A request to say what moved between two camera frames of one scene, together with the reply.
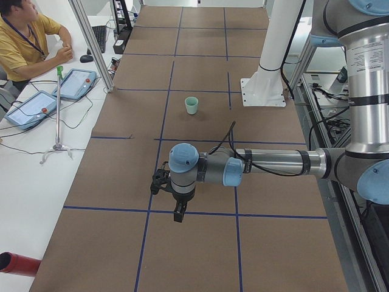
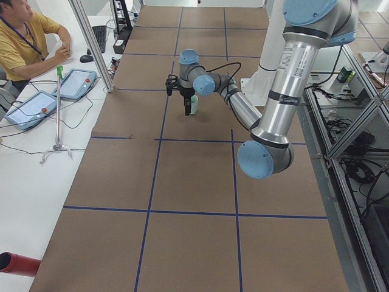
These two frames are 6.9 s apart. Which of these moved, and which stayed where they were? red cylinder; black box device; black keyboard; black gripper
Moved: black gripper
Stayed: red cylinder; black box device; black keyboard
